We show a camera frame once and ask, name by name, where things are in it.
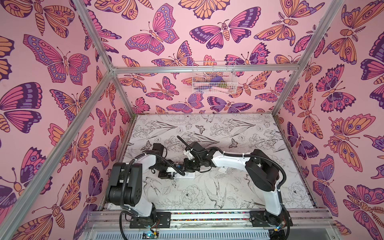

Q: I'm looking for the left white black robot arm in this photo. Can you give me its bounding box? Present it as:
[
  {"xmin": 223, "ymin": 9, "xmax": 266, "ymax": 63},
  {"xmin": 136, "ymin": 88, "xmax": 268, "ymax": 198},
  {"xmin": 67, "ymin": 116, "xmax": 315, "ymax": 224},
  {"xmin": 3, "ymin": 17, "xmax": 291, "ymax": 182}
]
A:
[{"xmin": 105, "ymin": 143, "xmax": 174, "ymax": 218}]

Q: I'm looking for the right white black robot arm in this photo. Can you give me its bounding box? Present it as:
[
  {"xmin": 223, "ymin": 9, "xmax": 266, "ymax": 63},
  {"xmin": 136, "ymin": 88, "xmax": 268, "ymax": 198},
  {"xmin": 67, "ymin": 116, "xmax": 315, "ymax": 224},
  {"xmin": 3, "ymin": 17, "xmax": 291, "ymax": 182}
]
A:
[{"xmin": 180, "ymin": 141, "xmax": 287, "ymax": 217}]

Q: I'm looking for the purple item in basket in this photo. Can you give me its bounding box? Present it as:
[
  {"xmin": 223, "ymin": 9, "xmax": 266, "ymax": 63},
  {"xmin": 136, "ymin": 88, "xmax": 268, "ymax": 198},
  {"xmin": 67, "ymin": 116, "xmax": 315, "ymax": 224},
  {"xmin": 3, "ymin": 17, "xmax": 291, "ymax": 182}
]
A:
[{"xmin": 210, "ymin": 76, "xmax": 225, "ymax": 85}]

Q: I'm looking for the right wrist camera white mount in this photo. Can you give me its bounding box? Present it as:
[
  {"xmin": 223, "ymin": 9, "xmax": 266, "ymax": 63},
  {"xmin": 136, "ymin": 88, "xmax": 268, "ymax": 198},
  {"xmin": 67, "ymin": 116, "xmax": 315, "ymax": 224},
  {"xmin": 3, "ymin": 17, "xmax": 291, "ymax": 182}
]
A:
[{"xmin": 183, "ymin": 150, "xmax": 195, "ymax": 160}]

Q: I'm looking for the right black corrugated cable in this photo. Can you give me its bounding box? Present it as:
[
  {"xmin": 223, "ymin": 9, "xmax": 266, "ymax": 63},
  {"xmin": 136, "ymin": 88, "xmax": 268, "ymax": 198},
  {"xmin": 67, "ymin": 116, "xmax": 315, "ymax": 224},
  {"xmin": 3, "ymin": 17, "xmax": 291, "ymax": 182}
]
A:
[{"xmin": 176, "ymin": 135, "xmax": 287, "ymax": 193}]

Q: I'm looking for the black corrugated cable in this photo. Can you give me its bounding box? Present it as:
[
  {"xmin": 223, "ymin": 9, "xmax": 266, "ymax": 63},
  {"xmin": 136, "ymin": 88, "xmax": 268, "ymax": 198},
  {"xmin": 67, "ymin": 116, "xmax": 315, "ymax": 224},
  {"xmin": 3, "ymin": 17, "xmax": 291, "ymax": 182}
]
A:
[
  {"xmin": 176, "ymin": 135, "xmax": 287, "ymax": 193},
  {"xmin": 119, "ymin": 151, "xmax": 187, "ymax": 211}
]

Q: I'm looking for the left black corrugated cable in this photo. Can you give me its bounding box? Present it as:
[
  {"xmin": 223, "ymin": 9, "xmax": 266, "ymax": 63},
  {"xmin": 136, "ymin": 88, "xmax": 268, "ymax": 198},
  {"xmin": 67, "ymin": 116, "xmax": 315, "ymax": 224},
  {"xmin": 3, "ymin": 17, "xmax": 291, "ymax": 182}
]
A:
[{"xmin": 119, "ymin": 151, "xmax": 187, "ymax": 211}]

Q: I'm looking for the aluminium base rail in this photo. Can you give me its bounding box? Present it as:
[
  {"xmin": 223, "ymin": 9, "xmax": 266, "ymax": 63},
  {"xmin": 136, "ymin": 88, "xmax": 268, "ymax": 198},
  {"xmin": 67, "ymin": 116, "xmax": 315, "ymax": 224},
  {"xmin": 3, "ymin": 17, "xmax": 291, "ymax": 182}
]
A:
[{"xmin": 82, "ymin": 209, "xmax": 342, "ymax": 240}]

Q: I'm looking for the white wire basket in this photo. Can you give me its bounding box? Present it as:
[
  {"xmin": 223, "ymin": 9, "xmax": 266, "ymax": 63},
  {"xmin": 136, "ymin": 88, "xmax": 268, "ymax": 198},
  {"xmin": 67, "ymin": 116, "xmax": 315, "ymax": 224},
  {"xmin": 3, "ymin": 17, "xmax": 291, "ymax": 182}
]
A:
[{"xmin": 191, "ymin": 62, "xmax": 238, "ymax": 95}]

